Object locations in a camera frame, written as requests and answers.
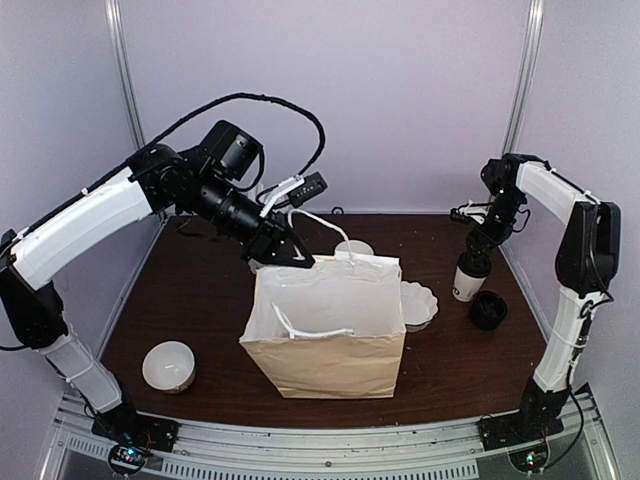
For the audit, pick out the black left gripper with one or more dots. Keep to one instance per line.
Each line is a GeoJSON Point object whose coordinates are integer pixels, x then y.
{"type": "Point", "coordinates": [269, 237]}

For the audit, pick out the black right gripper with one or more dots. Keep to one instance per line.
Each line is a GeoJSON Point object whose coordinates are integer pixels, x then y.
{"type": "Point", "coordinates": [476, 240]}

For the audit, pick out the black plastic cup lid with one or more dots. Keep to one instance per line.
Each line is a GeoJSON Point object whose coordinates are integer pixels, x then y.
{"type": "Point", "coordinates": [475, 267]}

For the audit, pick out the white paper coffee cup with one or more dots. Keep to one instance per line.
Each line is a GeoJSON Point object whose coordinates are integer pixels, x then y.
{"type": "Point", "coordinates": [466, 286]}

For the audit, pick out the brown paper takeout bag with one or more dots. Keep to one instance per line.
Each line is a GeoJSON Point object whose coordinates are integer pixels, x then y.
{"type": "Point", "coordinates": [333, 331]}

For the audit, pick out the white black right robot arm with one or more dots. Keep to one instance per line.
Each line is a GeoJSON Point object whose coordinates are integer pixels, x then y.
{"type": "Point", "coordinates": [586, 262]}

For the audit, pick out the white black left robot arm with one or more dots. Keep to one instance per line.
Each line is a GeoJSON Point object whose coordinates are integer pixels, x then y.
{"type": "Point", "coordinates": [196, 181]}

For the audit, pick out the stack of white paper cups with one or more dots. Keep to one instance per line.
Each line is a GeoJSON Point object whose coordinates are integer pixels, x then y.
{"type": "Point", "coordinates": [355, 247]}

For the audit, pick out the stack of black cup lids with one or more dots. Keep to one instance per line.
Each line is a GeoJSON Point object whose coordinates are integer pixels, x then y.
{"type": "Point", "coordinates": [487, 311]}

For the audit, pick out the white scalloped dish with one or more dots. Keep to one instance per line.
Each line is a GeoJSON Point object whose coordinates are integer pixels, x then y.
{"type": "Point", "coordinates": [419, 305]}

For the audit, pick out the white round bowl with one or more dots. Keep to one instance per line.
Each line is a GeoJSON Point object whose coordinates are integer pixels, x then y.
{"type": "Point", "coordinates": [169, 367]}

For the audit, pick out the aluminium frame post right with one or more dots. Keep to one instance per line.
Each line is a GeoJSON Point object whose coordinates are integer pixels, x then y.
{"type": "Point", "coordinates": [528, 61]}

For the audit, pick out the aluminium frame post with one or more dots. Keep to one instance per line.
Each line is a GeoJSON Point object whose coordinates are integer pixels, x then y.
{"type": "Point", "coordinates": [118, 40]}
{"type": "Point", "coordinates": [528, 61]}

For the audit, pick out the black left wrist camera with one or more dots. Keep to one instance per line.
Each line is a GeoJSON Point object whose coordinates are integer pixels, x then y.
{"type": "Point", "coordinates": [229, 150]}

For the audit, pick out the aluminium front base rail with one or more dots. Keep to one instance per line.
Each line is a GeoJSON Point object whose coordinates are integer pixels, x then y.
{"type": "Point", "coordinates": [441, 450]}

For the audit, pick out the aluminium frame post left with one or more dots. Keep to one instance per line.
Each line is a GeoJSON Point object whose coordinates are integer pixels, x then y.
{"type": "Point", "coordinates": [118, 40]}

